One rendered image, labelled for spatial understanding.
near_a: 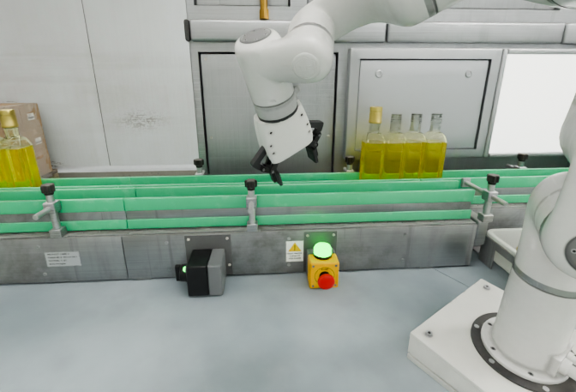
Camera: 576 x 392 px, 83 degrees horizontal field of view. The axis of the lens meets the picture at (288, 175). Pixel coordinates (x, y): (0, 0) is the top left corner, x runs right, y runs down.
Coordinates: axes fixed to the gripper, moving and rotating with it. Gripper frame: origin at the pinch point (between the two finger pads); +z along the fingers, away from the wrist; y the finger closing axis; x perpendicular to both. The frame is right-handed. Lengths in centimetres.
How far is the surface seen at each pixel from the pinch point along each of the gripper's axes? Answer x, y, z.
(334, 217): 2.6, -5.3, 20.4
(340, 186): -3.8, -12.6, 19.7
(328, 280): 13.8, 5.8, 23.1
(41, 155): -355, 145, 131
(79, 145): -367, 111, 146
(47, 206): -29, 49, -3
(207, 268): -2.0, 27.1, 14.5
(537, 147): 12, -80, 42
